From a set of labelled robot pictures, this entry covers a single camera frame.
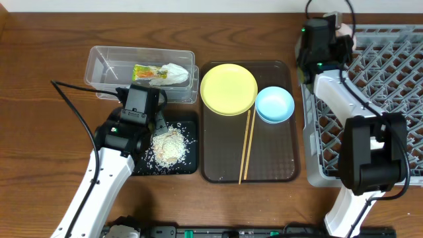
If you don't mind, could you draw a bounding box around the white bowl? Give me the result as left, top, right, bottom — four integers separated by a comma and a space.
336, 23, 357, 50

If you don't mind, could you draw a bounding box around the clear plastic waste bin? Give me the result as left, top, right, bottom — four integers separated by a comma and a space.
85, 46, 199, 104

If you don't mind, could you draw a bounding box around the grey dishwasher rack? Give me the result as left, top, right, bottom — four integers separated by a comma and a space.
301, 24, 422, 187

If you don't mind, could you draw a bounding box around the rice pile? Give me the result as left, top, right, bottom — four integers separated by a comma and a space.
145, 121, 198, 174

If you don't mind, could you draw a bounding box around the yellow plate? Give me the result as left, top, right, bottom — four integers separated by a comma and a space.
200, 63, 258, 116

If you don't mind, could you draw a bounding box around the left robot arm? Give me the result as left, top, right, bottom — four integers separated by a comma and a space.
52, 83, 168, 237

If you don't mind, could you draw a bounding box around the white napkin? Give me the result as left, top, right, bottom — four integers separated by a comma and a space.
149, 63, 189, 86

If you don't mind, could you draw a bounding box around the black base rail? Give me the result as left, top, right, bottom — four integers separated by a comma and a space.
98, 225, 397, 238

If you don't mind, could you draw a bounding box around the black food waste tray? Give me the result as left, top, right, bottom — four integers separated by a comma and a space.
108, 112, 200, 176

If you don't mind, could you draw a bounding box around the light blue bowl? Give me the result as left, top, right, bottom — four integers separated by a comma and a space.
255, 86, 295, 124

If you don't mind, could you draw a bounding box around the green orange snack wrapper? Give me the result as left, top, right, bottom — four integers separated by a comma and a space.
132, 64, 168, 81

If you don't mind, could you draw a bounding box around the wooden chopstick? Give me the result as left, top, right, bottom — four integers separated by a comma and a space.
243, 108, 256, 180
238, 110, 251, 184

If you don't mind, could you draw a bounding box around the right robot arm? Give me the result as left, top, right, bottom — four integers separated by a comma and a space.
295, 16, 410, 237

